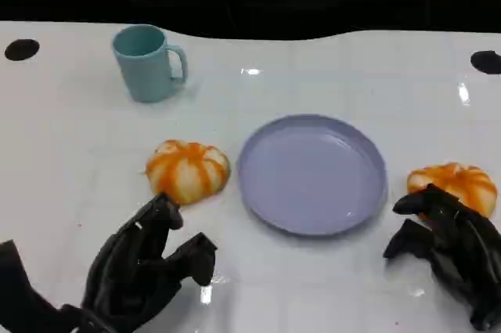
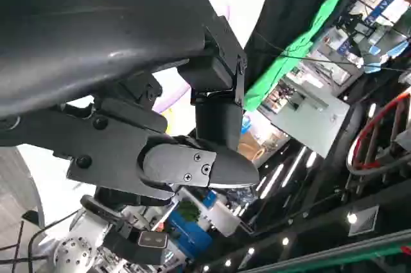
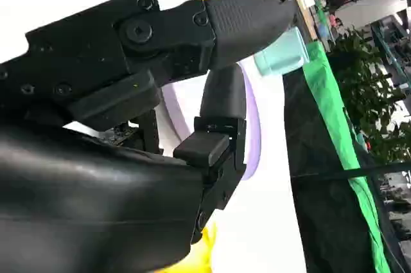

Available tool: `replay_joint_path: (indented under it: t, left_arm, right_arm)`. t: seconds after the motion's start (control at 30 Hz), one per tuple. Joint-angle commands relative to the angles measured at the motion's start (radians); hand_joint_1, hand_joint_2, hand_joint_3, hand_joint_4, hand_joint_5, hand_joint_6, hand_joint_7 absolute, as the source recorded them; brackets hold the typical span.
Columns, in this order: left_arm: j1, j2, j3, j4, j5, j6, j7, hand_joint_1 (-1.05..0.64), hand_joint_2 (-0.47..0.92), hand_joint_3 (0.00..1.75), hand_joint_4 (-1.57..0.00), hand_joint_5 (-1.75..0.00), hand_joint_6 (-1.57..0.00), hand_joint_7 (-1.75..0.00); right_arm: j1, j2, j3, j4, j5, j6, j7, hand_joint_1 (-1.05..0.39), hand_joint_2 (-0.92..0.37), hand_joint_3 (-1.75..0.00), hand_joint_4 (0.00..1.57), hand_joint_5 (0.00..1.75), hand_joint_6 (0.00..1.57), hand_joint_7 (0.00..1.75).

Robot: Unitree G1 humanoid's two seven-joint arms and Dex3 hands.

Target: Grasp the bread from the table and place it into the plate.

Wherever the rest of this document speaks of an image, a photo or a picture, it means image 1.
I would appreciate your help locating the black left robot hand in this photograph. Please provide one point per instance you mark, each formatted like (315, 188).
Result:
(125, 270)

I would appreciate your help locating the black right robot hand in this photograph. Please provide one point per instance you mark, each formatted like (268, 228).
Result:
(466, 254)

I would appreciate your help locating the orange and white bread roll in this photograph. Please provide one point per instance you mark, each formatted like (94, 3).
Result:
(188, 172)
(462, 178)

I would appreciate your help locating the lilac plate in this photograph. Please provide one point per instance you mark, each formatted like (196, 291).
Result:
(309, 176)

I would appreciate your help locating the pale green mug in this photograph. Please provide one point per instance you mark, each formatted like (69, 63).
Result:
(146, 74)

